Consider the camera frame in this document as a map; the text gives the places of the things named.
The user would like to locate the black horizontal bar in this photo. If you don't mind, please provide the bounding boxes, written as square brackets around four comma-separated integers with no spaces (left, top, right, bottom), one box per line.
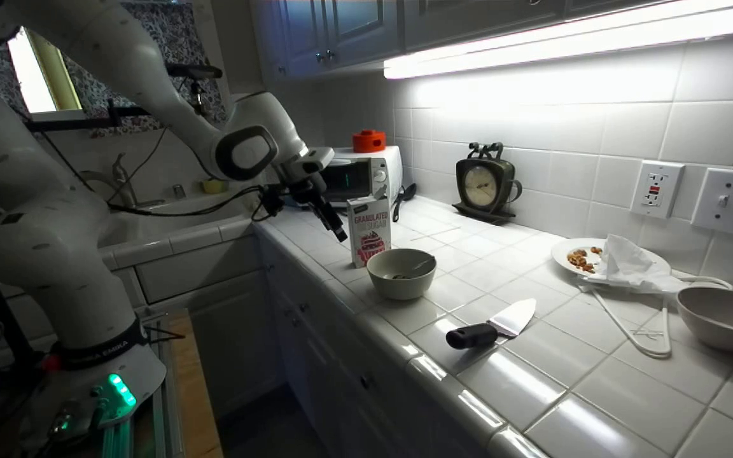
[23,98,153,134]

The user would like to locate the under-cabinet light strip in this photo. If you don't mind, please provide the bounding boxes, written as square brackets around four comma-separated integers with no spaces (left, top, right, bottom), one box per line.
[382,0,733,81]

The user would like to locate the patterned window curtain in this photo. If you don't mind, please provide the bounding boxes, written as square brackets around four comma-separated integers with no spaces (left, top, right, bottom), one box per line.
[0,0,235,134]

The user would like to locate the black round clock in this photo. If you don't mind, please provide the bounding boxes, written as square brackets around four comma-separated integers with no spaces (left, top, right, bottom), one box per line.
[454,139,524,227]

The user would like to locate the black handled kitchen knife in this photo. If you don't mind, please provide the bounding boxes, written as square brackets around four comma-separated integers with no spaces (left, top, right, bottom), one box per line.
[443,294,540,352]

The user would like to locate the small beige bowl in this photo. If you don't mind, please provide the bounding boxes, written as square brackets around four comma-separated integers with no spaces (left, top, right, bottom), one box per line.
[364,246,438,302]

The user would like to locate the white light switch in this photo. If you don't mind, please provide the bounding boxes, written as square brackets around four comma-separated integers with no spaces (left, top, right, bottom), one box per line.
[690,165,733,236]

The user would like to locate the yellow sponge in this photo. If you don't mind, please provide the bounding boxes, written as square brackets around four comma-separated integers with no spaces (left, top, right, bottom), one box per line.
[198,172,233,196]

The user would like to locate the robot base stand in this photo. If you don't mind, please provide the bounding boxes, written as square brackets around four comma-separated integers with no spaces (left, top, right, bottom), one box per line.
[6,341,174,458]

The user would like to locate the large beige bowl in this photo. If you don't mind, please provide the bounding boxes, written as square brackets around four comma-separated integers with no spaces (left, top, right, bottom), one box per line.
[676,283,733,355]

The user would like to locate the white cabinets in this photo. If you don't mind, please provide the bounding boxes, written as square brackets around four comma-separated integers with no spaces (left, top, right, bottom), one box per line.
[248,0,668,83]
[121,232,504,458]

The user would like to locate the white plate with food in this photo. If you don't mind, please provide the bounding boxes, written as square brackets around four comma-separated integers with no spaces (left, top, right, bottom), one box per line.
[550,236,617,283]

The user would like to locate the white lower cabinets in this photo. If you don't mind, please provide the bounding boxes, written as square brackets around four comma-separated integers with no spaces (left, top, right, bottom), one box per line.
[121,232,504,458]

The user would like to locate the white cloth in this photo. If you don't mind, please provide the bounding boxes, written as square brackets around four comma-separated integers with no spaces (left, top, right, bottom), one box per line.
[584,235,733,359]

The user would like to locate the white toaster oven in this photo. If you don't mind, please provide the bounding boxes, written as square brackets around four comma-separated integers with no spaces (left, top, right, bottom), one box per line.
[318,146,405,205]

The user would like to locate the white power outlet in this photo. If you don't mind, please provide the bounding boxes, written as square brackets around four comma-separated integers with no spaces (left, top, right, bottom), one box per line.
[630,158,686,222]

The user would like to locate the white kitchen sink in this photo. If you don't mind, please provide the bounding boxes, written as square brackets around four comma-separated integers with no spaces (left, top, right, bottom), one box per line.
[98,188,261,261]

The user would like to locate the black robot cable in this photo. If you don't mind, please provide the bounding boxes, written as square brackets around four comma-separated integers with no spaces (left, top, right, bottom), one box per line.
[107,181,288,222]

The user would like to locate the white upper cabinets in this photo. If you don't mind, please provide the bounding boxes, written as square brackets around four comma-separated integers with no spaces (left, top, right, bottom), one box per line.
[248,0,668,83]

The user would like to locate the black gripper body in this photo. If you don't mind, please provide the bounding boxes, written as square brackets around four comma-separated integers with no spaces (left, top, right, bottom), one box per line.
[279,148,337,209]

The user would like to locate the bright window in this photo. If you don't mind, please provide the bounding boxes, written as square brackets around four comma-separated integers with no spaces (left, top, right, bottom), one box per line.
[6,26,88,116]

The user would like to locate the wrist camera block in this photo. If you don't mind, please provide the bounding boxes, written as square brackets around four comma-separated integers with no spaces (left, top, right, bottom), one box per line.
[298,148,337,176]

